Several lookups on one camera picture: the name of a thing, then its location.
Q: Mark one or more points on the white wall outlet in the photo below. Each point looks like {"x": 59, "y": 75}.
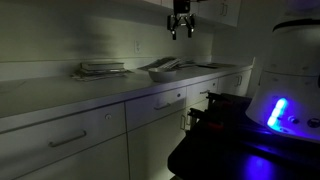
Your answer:
{"x": 137, "y": 47}

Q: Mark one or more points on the wide white drawer front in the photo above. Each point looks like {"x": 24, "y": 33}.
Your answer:
{"x": 33, "y": 133}

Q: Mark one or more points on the stack of books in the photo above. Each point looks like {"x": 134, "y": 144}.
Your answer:
{"x": 100, "y": 77}

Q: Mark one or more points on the medium white drawer front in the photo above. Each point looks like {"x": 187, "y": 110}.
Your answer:
{"x": 146, "y": 115}

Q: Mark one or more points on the white end cabinet door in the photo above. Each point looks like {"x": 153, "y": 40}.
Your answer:
{"x": 228, "y": 85}

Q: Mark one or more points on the black robot cart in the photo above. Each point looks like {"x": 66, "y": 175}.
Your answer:
{"x": 213, "y": 150}

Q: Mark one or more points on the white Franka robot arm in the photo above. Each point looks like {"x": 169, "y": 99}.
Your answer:
{"x": 293, "y": 66}

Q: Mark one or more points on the narrow white lower cabinet door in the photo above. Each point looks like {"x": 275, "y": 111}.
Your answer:
{"x": 200, "y": 108}

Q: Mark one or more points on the white bowl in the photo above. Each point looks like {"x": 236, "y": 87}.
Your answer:
{"x": 162, "y": 76}

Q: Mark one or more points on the thin light-edged book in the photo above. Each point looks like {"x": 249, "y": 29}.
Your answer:
{"x": 103, "y": 71}

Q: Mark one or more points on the small white drawer front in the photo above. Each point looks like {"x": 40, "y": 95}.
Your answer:
{"x": 195, "y": 96}

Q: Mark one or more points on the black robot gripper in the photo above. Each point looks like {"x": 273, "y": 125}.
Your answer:
{"x": 181, "y": 7}

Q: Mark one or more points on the dark hardcover book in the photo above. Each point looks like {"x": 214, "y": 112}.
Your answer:
{"x": 101, "y": 65}

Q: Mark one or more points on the white upper cabinet door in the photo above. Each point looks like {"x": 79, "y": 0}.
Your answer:
{"x": 232, "y": 13}
{"x": 210, "y": 10}

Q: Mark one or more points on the dark framed flat board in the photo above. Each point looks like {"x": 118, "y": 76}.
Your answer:
{"x": 220, "y": 64}

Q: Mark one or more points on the white pen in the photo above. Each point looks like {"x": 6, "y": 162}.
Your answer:
{"x": 168, "y": 64}

